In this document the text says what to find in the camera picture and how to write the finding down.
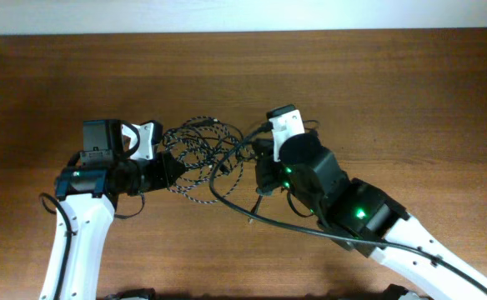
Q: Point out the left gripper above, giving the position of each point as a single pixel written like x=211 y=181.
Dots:
x=157 y=174

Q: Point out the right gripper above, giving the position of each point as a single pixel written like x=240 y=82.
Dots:
x=265 y=172

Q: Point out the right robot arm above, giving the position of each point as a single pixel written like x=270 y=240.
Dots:
x=366 y=218

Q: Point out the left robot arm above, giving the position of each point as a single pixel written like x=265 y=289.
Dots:
x=117 y=158

